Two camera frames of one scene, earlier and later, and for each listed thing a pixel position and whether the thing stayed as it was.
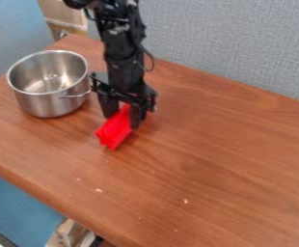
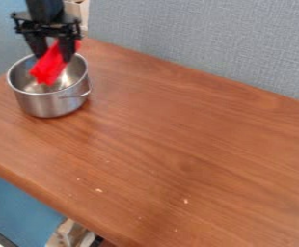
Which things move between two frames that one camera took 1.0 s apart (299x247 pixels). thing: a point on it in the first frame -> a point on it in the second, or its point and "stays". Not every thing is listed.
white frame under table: x=72 y=235 stays
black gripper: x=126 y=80 -> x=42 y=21
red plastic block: x=116 y=128 -> x=47 y=68
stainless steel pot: x=52 y=82 stays
